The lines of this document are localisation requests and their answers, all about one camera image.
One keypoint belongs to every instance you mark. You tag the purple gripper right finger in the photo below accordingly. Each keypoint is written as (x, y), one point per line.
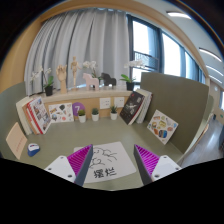
(153, 167)

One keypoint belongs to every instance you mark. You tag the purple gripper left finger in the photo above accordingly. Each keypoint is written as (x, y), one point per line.
(73, 168)

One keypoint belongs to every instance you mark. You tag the white paper with drawing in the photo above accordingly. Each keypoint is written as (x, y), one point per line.
(109, 161)

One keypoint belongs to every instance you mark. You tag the colourful sticker board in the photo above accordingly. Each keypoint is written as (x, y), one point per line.
(162, 126)

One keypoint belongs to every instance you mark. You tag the small potted plant left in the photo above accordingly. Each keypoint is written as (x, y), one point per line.
(82, 116)

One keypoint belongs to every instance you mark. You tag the small potted plant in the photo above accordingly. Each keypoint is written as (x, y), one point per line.
(82, 116)
(113, 112)
(95, 114)

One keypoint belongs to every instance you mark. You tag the white sticker card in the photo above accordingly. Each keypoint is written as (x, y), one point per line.
(61, 112)

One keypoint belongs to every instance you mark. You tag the small potted plant middle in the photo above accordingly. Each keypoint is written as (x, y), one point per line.
(95, 114)

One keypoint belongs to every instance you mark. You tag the purple round number sign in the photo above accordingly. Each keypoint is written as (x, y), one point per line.
(76, 107)

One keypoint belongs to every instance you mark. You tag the black book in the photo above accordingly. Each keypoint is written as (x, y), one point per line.
(132, 107)

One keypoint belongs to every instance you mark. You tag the beige card with red text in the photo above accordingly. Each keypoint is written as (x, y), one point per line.
(16, 140)

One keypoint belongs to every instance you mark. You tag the small potted plant right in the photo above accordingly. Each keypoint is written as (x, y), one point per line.
(113, 112)

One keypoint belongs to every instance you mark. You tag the colourful comic book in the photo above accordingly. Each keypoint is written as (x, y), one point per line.
(39, 114)

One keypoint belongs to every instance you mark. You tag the white books behind black book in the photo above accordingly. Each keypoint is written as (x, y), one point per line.
(148, 97)

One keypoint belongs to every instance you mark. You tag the white books behind comic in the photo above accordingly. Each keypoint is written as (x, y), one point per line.
(25, 117)

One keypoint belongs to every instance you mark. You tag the white orchid right pot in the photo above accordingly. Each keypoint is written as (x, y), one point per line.
(130, 81)

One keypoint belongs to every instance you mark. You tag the white orchid pot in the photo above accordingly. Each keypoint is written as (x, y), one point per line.
(48, 80)
(130, 81)

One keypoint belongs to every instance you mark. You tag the white orchid left pot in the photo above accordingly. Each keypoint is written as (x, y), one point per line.
(48, 80)

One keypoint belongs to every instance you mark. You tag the pink horse figure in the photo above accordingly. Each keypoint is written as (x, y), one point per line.
(91, 81)

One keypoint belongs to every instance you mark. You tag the black horse figure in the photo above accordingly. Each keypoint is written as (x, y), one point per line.
(108, 80)

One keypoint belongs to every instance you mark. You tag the wooden hand model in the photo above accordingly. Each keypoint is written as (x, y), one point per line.
(61, 75)

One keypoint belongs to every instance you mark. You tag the wooden mannequin figure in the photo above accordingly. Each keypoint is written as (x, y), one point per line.
(74, 67)

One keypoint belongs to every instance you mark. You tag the white orchid middle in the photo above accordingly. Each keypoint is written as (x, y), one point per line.
(92, 66)

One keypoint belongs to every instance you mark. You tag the grey curtain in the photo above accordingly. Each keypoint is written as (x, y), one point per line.
(99, 35)

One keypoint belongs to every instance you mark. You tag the white wall socket left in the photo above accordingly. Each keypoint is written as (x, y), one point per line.
(105, 103)

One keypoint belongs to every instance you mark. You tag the white wall socket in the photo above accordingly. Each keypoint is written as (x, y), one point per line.
(105, 103)
(119, 102)

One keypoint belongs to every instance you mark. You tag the white wall socket right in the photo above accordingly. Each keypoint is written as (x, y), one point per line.
(119, 102)

